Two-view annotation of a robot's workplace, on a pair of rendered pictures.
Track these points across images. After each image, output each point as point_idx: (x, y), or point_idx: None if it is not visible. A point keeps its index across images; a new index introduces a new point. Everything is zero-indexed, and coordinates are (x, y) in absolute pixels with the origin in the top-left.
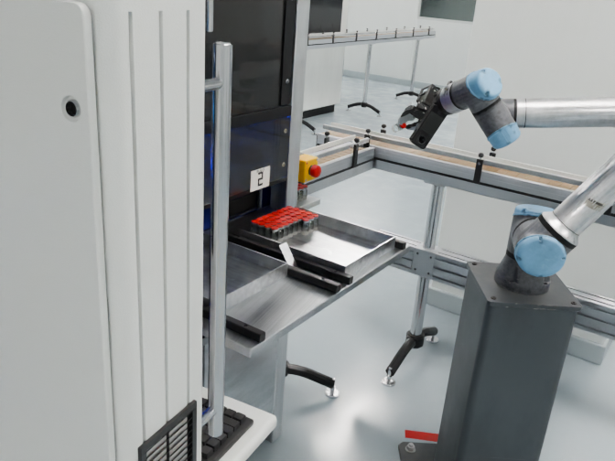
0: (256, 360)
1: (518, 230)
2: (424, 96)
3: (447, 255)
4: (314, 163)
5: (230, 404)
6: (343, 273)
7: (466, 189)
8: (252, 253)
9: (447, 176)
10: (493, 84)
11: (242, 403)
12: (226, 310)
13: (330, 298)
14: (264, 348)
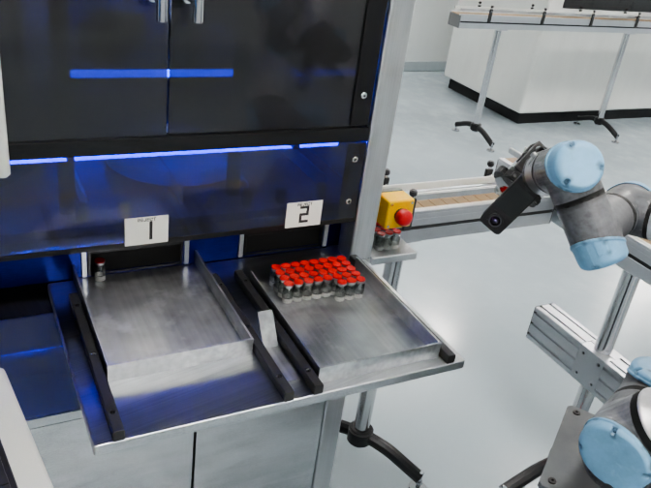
0: (286, 425)
1: (609, 399)
2: (522, 157)
3: (620, 370)
4: (406, 206)
5: None
6: (314, 377)
7: None
8: (231, 311)
9: (639, 263)
10: (583, 169)
11: None
12: (129, 379)
13: (270, 407)
14: (300, 414)
